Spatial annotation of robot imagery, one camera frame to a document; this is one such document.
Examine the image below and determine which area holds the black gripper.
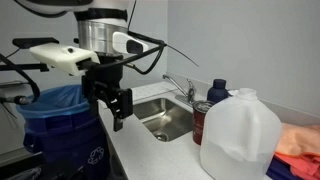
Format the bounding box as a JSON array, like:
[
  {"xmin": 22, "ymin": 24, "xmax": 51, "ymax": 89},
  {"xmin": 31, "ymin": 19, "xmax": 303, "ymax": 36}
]
[{"xmin": 81, "ymin": 53, "xmax": 134, "ymax": 133}]

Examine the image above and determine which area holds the chrome sink faucet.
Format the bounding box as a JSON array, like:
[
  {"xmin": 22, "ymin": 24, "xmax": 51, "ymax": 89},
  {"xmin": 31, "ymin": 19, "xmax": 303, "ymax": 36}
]
[{"xmin": 162, "ymin": 74, "xmax": 198, "ymax": 108}]

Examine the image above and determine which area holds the white brick pattern mat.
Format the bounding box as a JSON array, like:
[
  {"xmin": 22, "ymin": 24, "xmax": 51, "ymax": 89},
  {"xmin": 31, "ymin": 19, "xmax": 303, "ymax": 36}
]
[{"xmin": 99, "ymin": 81, "xmax": 178, "ymax": 109}]

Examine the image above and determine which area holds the blue plastic bin liner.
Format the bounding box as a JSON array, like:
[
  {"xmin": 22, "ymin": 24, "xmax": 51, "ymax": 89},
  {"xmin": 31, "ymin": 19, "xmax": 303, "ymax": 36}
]
[{"xmin": 15, "ymin": 83, "xmax": 91, "ymax": 119}]

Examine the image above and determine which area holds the blue recycling bin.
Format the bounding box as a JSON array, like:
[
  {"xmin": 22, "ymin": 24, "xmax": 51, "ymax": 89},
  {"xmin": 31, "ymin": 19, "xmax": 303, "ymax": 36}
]
[{"xmin": 15, "ymin": 99, "xmax": 111, "ymax": 180}]

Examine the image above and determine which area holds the stainless steel sink basin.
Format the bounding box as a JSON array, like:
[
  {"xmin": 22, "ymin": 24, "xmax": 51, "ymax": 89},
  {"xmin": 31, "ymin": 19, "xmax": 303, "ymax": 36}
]
[{"xmin": 132, "ymin": 97, "xmax": 195, "ymax": 143}]

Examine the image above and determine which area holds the metal sink drain strainer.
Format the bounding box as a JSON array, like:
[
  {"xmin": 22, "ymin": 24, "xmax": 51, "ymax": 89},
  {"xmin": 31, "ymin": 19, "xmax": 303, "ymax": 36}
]
[{"xmin": 152, "ymin": 130, "xmax": 170, "ymax": 142}]

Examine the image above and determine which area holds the grey crumpled bag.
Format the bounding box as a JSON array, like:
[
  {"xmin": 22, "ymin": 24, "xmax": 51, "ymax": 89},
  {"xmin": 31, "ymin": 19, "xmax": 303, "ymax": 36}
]
[{"xmin": 9, "ymin": 166, "xmax": 43, "ymax": 180}]

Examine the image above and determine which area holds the dark blue bottle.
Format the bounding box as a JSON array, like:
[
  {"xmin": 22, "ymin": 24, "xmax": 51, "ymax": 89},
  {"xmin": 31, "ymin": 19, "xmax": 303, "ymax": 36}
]
[{"xmin": 206, "ymin": 78, "xmax": 230, "ymax": 104}]

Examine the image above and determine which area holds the translucent plastic gallon jug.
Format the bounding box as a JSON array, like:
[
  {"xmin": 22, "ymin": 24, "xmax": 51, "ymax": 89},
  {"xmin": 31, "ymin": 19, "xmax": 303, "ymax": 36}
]
[{"xmin": 199, "ymin": 87, "xmax": 283, "ymax": 180}]

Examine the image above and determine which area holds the dark blue cloth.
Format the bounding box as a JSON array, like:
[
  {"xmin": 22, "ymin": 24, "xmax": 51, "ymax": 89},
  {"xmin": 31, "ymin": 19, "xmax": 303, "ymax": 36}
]
[{"xmin": 265, "ymin": 156, "xmax": 301, "ymax": 180}]

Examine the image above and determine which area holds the orange cloth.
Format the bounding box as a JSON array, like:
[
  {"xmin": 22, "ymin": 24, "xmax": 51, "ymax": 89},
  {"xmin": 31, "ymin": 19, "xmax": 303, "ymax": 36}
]
[{"xmin": 274, "ymin": 122, "xmax": 320, "ymax": 158}]

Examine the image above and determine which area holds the red cloth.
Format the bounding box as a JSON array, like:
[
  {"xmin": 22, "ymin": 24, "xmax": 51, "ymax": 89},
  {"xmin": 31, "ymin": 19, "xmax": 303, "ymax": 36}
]
[{"xmin": 273, "ymin": 152, "xmax": 320, "ymax": 180}]

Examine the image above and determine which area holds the thin black camera cable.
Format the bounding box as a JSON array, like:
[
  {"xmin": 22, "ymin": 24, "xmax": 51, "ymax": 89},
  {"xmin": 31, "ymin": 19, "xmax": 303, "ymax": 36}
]
[{"xmin": 79, "ymin": 0, "xmax": 200, "ymax": 76}]

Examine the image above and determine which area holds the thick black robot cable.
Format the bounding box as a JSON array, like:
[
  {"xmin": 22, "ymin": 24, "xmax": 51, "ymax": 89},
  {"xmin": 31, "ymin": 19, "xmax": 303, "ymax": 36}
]
[{"xmin": 0, "ymin": 53, "xmax": 41, "ymax": 105}]

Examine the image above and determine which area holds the black stereo camera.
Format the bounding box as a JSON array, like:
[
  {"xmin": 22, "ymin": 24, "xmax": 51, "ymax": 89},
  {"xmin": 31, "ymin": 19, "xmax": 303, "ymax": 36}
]
[{"xmin": 12, "ymin": 37, "xmax": 60, "ymax": 49}]

